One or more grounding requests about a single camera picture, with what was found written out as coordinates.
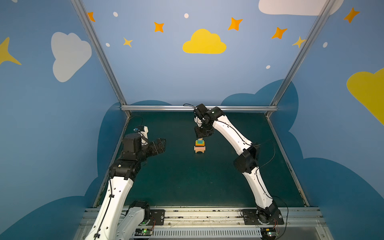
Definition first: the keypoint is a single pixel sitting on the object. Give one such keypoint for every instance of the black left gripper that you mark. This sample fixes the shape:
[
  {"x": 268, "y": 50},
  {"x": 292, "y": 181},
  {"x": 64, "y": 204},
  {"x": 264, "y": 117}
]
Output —
[{"x": 154, "y": 147}]

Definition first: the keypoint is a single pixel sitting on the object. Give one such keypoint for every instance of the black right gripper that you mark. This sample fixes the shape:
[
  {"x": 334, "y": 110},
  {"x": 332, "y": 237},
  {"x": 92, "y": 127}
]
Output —
[{"x": 201, "y": 133}]

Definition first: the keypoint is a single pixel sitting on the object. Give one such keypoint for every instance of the pink wood block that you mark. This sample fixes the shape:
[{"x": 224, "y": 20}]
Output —
[{"x": 199, "y": 149}]

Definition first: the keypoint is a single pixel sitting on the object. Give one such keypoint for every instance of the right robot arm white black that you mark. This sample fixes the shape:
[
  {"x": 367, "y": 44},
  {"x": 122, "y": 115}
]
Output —
[{"x": 247, "y": 160}]

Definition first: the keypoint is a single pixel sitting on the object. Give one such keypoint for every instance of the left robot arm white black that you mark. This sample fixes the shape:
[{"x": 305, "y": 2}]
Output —
[{"x": 136, "y": 148}]

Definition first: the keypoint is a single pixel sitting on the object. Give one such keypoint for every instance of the left green circuit board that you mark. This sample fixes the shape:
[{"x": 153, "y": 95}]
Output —
[{"x": 143, "y": 233}]

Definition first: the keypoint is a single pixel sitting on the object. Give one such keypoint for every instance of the green circuit board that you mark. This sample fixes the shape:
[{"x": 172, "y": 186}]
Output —
[
  {"x": 268, "y": 234},
  {"x": 143, "y": 233}
]

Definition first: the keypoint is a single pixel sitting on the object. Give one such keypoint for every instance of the right green circuit board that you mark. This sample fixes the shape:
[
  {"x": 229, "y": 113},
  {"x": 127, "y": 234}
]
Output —
[{"x": 268, "y": 234}]

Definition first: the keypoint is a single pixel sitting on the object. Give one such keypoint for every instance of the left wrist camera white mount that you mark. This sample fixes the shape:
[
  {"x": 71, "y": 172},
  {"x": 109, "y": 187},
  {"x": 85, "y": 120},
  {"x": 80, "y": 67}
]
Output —
[{"x": 143, "y": 132}]

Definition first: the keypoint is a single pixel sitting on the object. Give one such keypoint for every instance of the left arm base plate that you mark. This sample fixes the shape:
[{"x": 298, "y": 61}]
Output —
[{"x": 154, "y": 217}]

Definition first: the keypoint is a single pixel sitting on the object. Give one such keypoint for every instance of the right corner aluminium post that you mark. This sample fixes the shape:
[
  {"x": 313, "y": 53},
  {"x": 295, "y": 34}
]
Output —
[{"x": 304, "y": 50}]

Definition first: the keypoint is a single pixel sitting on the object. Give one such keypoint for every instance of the corner aluminium post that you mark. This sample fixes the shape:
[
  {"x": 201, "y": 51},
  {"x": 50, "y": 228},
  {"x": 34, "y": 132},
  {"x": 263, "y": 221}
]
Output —
[
  {"x": 304, "y": 50},
  {"x": 88, "y": 26}
]

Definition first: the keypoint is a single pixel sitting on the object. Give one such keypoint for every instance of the left side floor rail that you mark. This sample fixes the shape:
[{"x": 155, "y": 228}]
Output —
[{"x": 106, "y": 176}]

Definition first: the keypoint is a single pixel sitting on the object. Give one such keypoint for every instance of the floor rail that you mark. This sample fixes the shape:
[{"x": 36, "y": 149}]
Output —
[
  {"x": 106, "y": 176},
  {"x": 288, "y": 163}
]

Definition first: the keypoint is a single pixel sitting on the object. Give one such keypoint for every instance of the right side floor rail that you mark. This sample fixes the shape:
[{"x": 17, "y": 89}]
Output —
[{"x": 288, "y": 163}]

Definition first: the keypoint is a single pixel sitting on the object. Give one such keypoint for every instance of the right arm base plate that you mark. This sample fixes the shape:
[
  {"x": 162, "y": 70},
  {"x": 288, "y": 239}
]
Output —
[{"x": 256, "y": 217}]

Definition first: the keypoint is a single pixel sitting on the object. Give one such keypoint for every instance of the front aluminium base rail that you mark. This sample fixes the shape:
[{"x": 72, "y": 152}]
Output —
[{"x": 222, "y": 223}]

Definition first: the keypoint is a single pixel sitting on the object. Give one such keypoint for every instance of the left corner aluminium post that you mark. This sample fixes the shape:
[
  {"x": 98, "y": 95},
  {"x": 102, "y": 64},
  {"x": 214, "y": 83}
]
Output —
[{"x": 88, "y": 26}]

